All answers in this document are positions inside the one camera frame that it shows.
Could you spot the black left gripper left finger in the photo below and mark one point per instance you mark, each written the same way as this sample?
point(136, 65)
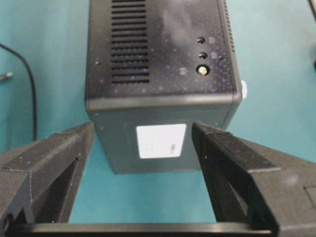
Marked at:
point(39, 181)

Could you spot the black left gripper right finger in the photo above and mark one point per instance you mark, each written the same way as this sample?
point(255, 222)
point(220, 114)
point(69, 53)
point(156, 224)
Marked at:
point(250, 183)

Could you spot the black Zotac mini PC box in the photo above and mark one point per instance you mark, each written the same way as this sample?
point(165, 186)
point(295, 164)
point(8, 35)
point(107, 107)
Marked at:
point(154, 67)

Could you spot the dark object at right edge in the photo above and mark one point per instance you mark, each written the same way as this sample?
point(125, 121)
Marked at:
point(312, 6)

